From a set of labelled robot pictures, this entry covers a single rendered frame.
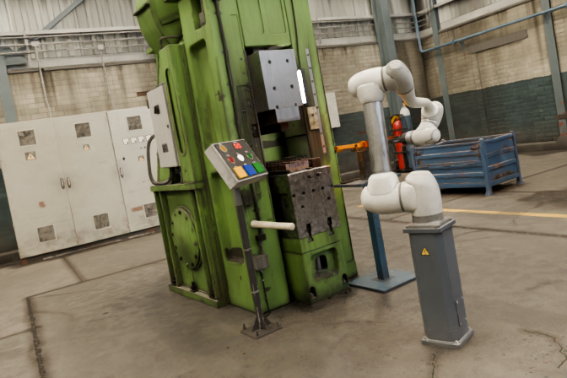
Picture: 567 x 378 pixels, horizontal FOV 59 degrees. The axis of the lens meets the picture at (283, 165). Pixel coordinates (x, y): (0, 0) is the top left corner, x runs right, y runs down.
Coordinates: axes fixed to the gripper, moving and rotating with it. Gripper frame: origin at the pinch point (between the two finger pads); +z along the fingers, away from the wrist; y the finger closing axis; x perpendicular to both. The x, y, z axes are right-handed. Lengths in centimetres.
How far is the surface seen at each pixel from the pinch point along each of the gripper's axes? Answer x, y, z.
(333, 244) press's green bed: -66, -20, 46
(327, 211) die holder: -42, -21, 45
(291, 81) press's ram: 52, -28, 51
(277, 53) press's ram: 72, -36, 51
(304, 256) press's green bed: -68, -48, 46
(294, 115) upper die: 29, -31, 51
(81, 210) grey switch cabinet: -39, -70, 588
